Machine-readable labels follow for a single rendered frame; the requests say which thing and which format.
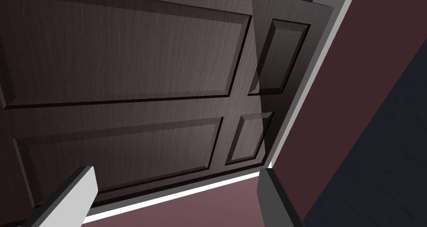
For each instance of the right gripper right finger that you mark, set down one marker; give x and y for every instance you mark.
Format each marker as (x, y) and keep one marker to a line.
(275, 203)

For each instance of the dark brown panelled door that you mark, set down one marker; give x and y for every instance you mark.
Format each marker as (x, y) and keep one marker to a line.
(133, 70)

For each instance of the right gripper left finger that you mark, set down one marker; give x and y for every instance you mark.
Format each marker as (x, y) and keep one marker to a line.
(71, 203)

